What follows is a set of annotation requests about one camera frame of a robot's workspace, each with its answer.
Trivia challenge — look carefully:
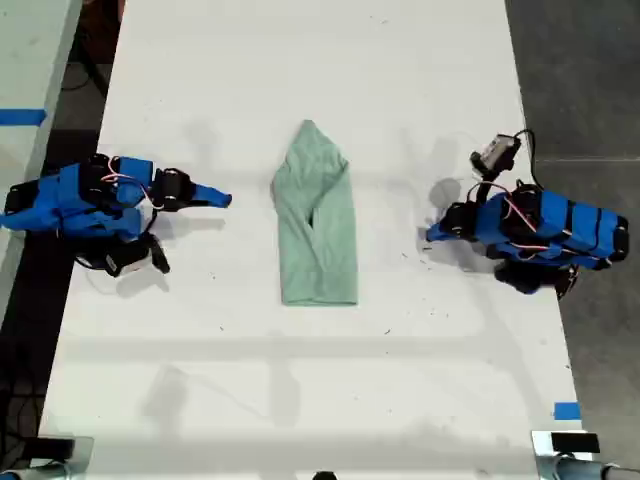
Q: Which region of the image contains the pale green T-shirt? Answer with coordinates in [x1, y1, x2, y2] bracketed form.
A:
[270, 119, 361, 307]

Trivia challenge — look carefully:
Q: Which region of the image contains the long blue tape strip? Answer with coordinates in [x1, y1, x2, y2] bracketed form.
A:
[0, 108, 48, 126]

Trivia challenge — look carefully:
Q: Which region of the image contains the pale side table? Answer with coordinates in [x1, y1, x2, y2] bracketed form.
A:
[0, 0, 84, 321]

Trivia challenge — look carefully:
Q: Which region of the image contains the small black box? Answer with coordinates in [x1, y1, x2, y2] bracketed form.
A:
[29, 436, 76, 461]
[550, 432, 600, 455]

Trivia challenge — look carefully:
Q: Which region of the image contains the black camera stalk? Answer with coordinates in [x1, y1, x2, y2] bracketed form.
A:
[477, 167, 504, 201]

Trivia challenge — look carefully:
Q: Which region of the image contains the grey black camera box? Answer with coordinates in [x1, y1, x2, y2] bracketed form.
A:
[468, 133, 522, 176]

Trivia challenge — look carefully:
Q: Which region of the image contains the black camera box white label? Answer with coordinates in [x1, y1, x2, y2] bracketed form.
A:
[103, 233, 172, 279]

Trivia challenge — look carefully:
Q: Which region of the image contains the black camera cable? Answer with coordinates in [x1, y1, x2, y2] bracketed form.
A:
[513, 128, 544, 191]
[74, 252, 109, 274]

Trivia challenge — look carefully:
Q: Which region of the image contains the black floor cable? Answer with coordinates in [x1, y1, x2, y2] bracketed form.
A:
[0, 379, 47, 471]
[60, 47, 109, 95]

